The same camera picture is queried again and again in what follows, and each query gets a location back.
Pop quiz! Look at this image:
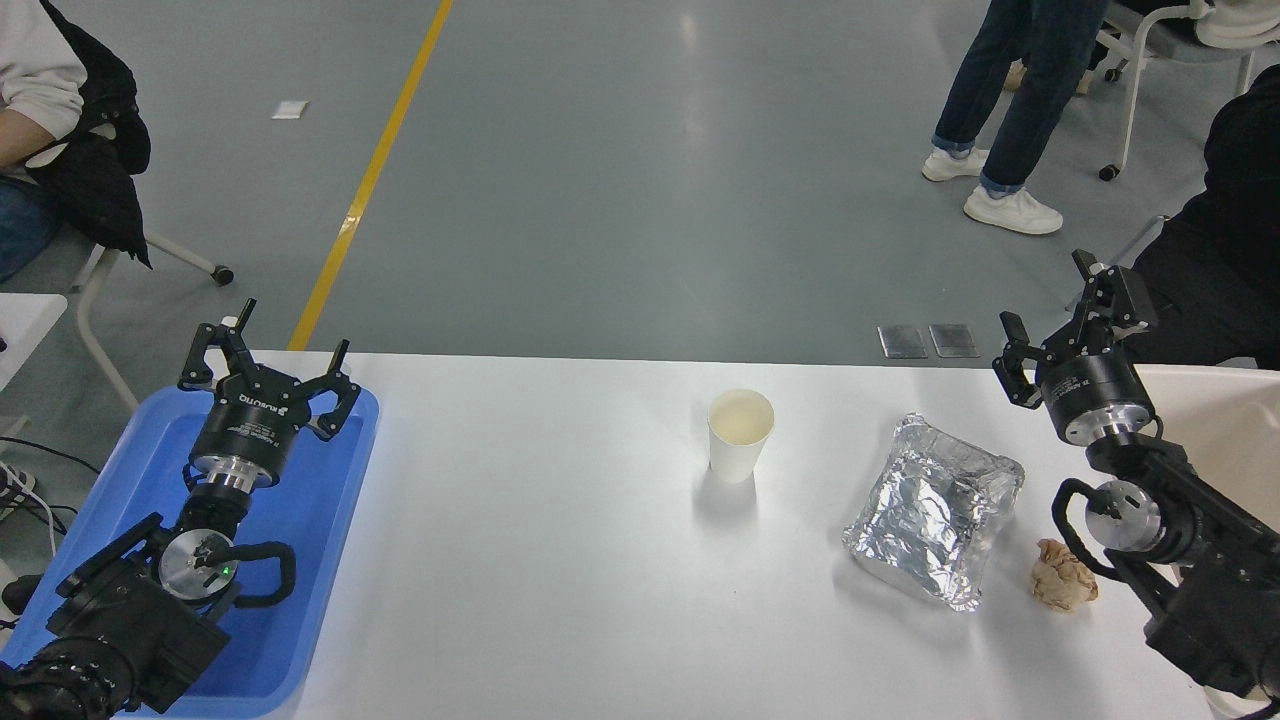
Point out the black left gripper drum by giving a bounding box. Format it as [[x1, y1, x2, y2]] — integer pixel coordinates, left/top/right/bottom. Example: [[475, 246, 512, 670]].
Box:
[[190, 364, 326, 473]]

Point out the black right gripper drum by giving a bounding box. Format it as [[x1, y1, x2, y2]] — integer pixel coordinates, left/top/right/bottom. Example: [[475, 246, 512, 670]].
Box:
[[1035, 342, 1151, 429]]

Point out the white paper cup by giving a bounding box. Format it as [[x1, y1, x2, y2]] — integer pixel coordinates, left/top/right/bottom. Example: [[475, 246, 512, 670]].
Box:
[[707, 388, 776, 485]]

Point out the grey metal chair leg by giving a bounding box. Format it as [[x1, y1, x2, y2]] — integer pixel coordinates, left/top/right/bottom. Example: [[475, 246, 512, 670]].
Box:
[[1105, 214, 1171, 271]]

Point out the grey metal floor plate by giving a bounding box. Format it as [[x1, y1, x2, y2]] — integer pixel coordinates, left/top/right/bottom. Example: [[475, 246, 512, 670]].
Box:
[[877, 324, 930, 360], [928, 322, 981, 359]]

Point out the blue plastic tray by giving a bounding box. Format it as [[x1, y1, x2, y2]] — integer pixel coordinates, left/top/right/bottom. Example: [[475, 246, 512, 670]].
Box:
[[0, 385, 381, 719]]

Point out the person in dark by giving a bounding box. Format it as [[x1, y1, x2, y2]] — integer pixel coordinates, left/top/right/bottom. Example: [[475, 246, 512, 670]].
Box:
[[1122, 65, 1280, 371]]

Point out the large pale bin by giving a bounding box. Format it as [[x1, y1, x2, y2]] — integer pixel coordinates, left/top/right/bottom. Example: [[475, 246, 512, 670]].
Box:
[[1130, 364, 1280, 720]]

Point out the white-legged wheeled chair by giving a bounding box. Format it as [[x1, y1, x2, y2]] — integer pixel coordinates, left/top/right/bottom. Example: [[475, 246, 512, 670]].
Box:
[[68, 232, 236, 411]]

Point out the crumpled silver foil tray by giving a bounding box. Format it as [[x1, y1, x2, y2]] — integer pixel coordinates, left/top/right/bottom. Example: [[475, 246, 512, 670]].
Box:
[[842, 412, 1026, 613]]

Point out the crumpled tan paper ball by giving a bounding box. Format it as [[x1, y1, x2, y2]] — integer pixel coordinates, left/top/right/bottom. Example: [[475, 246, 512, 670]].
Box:
[[1030, 538, 1101, 613]]

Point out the small white side table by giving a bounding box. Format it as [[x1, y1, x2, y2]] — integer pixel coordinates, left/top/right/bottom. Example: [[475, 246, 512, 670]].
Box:
[[0, 292, 69, 393]]

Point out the white-framed grey chair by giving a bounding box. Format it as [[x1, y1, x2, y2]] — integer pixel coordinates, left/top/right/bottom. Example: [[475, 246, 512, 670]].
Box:
[[1095, 0, 1280, 183]]

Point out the seated person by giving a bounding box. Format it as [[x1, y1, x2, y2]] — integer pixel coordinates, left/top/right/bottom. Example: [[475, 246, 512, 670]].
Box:
[[1003, 0, 1280, 97], [0, 0, 153, 284]]

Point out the walking person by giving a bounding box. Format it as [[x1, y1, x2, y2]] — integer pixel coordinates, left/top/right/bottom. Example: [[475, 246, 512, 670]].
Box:
[[921, 0, 1109, 237]]

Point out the black and white shoe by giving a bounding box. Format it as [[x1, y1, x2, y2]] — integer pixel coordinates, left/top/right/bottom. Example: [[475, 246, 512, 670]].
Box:
[[0, 463, 39, 521]]

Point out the black floor cable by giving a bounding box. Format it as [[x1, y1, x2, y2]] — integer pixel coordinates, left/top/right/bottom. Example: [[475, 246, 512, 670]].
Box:
[[0, 435, 104, 536]]

